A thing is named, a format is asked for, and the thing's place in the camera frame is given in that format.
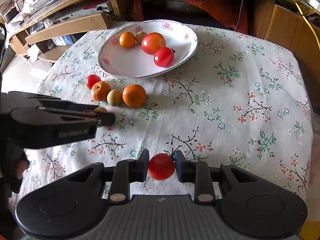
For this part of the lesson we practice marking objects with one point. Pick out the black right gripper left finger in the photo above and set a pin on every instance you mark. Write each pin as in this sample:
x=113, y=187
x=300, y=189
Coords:
x=127, y=172

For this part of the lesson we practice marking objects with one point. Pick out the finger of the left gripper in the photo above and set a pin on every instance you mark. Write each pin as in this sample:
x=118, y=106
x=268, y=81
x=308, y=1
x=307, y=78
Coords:
x=103, y=118
x=81, y=107

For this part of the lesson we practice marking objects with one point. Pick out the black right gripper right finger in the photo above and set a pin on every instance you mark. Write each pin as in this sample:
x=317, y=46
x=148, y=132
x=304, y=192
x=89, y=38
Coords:
x=198, y=173

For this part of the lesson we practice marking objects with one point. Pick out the brown round longan fruit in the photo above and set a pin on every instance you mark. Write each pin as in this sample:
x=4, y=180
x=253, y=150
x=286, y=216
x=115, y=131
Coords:
x=114, y=97

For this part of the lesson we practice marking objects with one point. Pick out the small orange mandarin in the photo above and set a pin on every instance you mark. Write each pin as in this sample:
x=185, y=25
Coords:
x=100, y=91

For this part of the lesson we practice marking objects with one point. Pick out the red tomato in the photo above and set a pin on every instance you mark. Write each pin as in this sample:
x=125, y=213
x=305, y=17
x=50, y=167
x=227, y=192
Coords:
x=163, y=57
x=161, y=166
x=91, y=80

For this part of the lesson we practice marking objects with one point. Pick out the large orange mandarin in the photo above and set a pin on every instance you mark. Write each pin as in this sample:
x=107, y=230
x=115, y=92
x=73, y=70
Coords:
x=134, y=96

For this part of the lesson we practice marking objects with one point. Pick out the tan fruit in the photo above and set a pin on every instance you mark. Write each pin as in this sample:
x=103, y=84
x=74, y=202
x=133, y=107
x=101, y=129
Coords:
x=100, y=109

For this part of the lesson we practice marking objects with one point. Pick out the white floral plate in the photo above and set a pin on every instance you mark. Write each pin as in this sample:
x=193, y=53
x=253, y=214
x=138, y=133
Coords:
x=132, y=63

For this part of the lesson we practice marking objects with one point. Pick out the wooden tv cabinet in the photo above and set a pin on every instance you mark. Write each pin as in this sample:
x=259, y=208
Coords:
x=269, y=21

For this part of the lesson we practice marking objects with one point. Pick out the orange mandarin in plate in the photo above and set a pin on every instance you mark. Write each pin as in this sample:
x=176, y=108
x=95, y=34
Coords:
x=127, y=40

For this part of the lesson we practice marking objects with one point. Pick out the floral white tablecloth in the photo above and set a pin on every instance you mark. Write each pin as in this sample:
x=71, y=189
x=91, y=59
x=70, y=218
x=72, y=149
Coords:
x=238, y=100

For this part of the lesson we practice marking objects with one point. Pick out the red tomato in plate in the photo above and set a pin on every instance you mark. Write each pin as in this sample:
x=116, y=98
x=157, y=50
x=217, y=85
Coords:
x=163, y=57

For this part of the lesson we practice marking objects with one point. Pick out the large red apple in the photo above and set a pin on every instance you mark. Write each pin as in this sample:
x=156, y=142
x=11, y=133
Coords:
x=152, y=42

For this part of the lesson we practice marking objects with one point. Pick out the brown longan in plate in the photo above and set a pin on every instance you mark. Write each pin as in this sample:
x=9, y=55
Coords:
x=139, y=36

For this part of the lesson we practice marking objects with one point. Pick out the red cloth under cabinet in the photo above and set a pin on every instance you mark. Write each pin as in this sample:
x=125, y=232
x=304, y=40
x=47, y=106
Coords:
x=231, y=14

